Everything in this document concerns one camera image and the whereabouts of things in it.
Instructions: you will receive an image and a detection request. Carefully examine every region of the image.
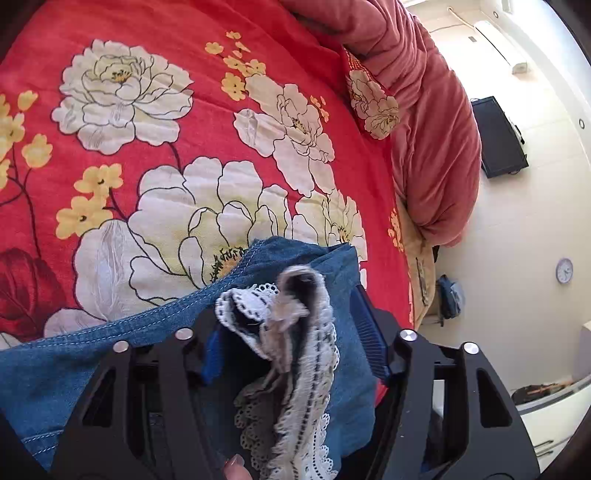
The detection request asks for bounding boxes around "person's left hand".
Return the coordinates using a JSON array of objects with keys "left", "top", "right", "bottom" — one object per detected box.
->
[{"left": 223, "top": 453, "right": 259, "bottom": 480}]

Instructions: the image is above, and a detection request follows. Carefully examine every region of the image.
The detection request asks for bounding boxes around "blue bag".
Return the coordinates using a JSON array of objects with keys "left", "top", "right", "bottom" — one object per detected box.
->
[{"left": 436, "top": 274, "right": 465, "bottom": 322}]

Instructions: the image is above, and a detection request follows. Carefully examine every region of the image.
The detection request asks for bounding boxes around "coral pink quilt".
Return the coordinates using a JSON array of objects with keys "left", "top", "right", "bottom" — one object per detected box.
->
[{"left": 279, "top": 0, "right": 481, "bottom": 247}]

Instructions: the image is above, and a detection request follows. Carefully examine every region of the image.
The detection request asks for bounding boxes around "white cabinet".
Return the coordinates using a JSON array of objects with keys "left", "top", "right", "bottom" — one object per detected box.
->
[{"left": 512, "top": 323, "right": 591, "bottom": 457}]

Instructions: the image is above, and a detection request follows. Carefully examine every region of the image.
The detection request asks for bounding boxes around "black flat screen television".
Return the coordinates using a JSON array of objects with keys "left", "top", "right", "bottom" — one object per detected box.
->
[{"left": 471, "top": 96, "right": 529, "bottom": 178}]

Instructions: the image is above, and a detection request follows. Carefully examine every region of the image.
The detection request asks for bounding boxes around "blue denim pants lace trim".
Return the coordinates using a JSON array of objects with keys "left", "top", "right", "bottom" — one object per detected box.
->
[{"left": 0, "top": 236, "right": 393, "bottom": 480}]

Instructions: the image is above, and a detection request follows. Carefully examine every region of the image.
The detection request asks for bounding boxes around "white air conditioner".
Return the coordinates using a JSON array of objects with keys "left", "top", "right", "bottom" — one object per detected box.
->
[{"left": 475, "top": 19, "right": 529, "bottom": 75}]

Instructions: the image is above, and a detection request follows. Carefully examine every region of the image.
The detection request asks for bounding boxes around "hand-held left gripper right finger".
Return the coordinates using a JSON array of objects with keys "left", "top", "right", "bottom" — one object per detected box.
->
[{"left": 348, "top": 284, "right": 541, "bottom": 480}]

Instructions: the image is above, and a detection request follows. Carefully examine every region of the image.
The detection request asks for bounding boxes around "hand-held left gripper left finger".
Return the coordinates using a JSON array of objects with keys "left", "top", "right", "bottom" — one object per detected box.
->
[{"left": 51, "top": 329, "right": 232, "bottom": 480}]

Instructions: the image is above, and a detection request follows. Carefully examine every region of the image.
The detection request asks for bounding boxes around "red floral blanket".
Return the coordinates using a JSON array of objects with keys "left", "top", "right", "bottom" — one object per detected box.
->
[{"left": 0, "top": 0, "right": 416, "bottom": 352}]

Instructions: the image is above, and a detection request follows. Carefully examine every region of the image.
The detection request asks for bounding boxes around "red floral pillow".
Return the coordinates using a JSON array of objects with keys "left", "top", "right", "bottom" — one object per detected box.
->
[{"left": 342, "top": 46, "right": 400, "bottom": 140}]

